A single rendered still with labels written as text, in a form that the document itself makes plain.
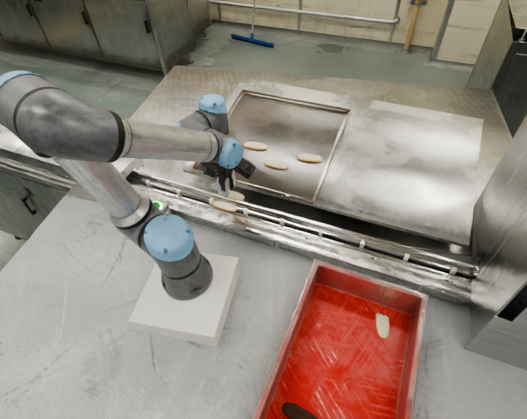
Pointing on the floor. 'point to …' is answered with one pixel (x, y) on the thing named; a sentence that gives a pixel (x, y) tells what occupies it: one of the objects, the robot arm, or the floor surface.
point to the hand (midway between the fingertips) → (230, 191)
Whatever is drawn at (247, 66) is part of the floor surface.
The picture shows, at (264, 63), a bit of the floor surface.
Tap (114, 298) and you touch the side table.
